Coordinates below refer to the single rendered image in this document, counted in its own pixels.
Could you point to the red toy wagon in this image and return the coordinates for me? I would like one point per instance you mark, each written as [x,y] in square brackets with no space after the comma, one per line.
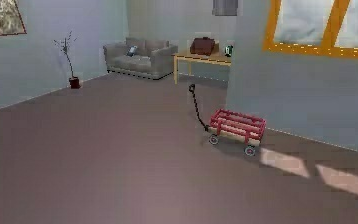
[237,126]

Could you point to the bare twig plant red pot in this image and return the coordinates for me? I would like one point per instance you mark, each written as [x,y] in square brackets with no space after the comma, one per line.
[74,82]

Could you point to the grey framed wall picture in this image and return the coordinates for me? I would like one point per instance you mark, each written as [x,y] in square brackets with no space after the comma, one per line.
[225,7]

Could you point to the grey sofa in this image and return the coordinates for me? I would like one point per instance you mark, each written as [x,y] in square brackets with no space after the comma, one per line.
[140,60]

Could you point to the small green black object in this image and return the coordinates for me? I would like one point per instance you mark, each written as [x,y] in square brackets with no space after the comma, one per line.
[228,50]

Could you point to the brown leather bag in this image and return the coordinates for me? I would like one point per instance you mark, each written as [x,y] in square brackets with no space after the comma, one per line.
[203,45]

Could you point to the light wooden table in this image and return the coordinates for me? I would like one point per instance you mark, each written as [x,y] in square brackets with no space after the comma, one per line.
[200,57]

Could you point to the orange framed window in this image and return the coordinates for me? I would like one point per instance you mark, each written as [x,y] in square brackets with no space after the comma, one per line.
[327,46]

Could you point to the small blue white object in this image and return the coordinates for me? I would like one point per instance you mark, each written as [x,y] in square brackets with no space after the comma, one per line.
[131,51]

